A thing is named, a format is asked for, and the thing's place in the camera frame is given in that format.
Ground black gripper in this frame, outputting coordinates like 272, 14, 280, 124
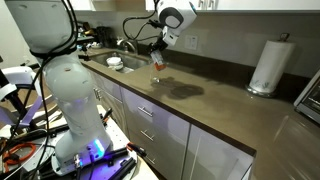
148, 37, 166, 57

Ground orange-capped drink bottle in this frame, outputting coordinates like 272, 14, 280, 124
150, 50, 168, 72

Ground tall clear drinking glass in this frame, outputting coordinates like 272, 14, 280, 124
148, 61, 163, 84

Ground stainless steel sink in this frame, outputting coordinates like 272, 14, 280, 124
89, 51, 151, 75

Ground chrome faucet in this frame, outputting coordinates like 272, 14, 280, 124
116, 38, 138, 54

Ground white bowl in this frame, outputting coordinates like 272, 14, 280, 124
106, 56, 125, 71

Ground black coffee machine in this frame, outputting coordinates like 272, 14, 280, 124
95, 25, 114, 48

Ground black red hand tool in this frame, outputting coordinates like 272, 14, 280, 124
101, 107, 114, 128

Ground grey lower cabinet run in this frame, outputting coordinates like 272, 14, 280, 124
87, 69, 256, 180

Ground white perforated robot table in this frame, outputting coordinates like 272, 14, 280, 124
49, 104, 159, 180

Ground orange black screwdriver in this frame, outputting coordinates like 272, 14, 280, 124
126, 141, 148, 158

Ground metal paper towel holder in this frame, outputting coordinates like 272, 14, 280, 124
245, 32, 292, 99

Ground black aluminium bar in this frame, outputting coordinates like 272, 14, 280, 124
94, 148, 129, 164
108, 157, 138, 180

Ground white paper towel roll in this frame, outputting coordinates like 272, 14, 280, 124
249, 39, 296, 94

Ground white upper cabinets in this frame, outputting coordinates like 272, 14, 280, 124
78, 0, 320, 14

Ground silver toaster oven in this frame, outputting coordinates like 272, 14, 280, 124
293, 68, 320, 125

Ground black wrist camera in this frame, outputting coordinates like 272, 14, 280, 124
147, 19, 165, 30

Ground white switch outlet plate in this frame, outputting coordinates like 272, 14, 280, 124
184, 34, 199, 51

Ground silver drawer handle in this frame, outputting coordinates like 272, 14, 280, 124
145, 154, 157, 166
137, 106, 155, 118
139, 129, 156, 142

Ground silver vertical cabinet handle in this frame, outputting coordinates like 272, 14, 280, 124
93, 87, 103, 101

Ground white curved frame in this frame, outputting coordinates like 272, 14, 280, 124
0, 65, 46, 129

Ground orange cable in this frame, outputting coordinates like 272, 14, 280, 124
2, 142, 37, 166

